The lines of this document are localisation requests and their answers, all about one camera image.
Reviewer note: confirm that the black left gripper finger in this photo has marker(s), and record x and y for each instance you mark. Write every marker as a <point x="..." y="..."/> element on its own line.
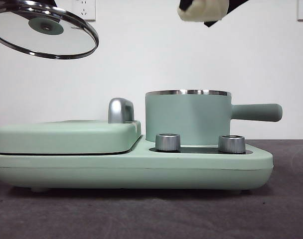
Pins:
<point x="52" y="2"/>

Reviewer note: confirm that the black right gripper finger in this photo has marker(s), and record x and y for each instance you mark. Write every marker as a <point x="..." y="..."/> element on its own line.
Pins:
<point x="232" y="3"/>
<point x="184" y="5"/>

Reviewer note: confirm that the ridged white bun green dots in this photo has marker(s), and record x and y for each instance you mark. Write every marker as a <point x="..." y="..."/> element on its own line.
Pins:
<point x="203" y="11"/>

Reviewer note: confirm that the glass lid with green knob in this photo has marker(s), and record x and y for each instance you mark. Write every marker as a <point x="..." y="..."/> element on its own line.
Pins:
<point x="45" y="27"/>

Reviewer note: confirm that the mint green griddle cover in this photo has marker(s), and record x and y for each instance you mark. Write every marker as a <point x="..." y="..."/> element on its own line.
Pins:
<point x="66" y="137"/>

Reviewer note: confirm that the silver control knob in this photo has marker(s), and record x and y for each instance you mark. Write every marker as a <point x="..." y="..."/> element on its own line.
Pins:
<point x="231" y="144"/>
<point x="167" y="142"/>

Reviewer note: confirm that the black control panel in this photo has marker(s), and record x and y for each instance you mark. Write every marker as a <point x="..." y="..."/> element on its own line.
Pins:
<point x="198" y="150"/>

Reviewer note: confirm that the mint green breakfast machine base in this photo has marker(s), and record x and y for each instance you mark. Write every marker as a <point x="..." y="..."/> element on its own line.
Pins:
<point x="141" y="171"/>

